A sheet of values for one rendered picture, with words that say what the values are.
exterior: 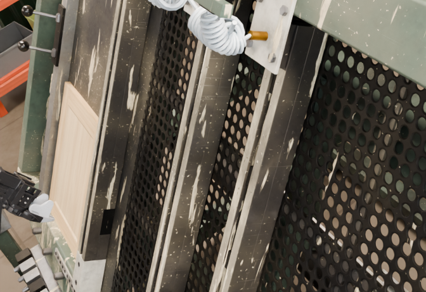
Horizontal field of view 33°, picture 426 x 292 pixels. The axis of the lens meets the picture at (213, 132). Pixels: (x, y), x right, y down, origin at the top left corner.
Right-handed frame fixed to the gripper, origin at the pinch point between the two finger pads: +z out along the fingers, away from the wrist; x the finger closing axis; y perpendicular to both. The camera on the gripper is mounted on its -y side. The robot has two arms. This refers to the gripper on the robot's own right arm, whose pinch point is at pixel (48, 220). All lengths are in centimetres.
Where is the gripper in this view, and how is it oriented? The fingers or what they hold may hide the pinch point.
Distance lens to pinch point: 185.6
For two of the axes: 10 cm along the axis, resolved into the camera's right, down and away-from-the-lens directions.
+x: -5.3, -3.8, 7.5
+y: 5.6, -8.3, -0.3
